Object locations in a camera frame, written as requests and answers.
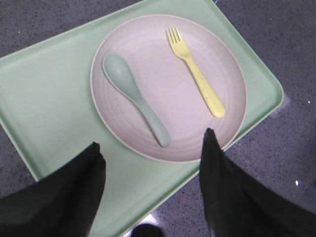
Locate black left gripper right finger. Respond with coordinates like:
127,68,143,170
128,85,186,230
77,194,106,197
199,128,316,237

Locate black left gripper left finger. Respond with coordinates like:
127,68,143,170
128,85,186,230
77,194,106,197
0,143,106,237

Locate beige round plate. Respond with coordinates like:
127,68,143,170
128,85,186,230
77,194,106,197
90,15,247,162

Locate yellow plastic fork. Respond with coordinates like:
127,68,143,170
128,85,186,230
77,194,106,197
167,27,226,118

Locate light green plastic tray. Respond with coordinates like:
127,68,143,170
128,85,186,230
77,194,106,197
0,0,284,237

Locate sage green plastic spoon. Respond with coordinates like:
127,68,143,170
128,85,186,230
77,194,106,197
102,53,171,148

